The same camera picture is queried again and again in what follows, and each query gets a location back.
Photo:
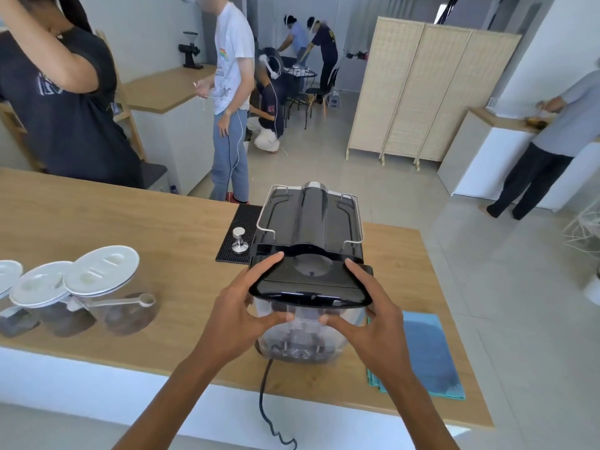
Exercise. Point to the person's right hand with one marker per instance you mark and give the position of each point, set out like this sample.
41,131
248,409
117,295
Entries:
379,337

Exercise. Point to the person's left hand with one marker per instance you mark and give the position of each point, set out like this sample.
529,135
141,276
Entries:
229,323

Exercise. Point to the person's right thumb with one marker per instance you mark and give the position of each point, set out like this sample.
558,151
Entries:
335,322

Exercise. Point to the person's left thumb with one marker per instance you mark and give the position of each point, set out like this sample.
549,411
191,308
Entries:
276,319

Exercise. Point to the clear water tank black lid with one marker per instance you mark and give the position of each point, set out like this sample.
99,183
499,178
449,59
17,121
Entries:
309,285

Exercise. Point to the person's right forearm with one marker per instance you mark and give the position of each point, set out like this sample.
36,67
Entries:
422,417

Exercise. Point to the person's left forearm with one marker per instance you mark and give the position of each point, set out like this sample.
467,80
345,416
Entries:
173,407

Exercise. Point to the metal coffee tamper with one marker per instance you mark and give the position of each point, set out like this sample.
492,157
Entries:
239,241

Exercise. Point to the blue cloth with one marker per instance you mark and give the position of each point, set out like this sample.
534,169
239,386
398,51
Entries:
429,356

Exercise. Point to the black espresso machine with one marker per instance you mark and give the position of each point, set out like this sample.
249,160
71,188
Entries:
309,220

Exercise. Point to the black rubber tamping mat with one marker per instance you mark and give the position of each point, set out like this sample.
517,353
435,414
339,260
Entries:
243,217

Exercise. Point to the clear plastic measuring spoon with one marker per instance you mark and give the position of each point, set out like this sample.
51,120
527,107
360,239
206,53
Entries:
117,302

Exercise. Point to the glass jar white lid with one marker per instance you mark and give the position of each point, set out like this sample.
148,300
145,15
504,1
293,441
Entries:
108,281
8,295
42,295

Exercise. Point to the white cabinet wooden top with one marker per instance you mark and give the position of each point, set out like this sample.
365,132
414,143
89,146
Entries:
478,154

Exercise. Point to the black chair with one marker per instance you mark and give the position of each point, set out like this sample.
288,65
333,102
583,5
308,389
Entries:
321,91

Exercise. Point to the white counter wooden top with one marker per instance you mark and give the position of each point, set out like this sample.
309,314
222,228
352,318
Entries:
173,103

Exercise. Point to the black round table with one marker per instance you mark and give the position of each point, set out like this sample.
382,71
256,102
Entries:
300,74

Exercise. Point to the woven folding screen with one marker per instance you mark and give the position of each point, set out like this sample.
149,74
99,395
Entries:
422,88

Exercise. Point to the white headset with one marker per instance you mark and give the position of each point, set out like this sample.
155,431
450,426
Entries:
272,65

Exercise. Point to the black coffee grinder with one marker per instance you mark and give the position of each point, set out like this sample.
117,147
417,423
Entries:
191,51

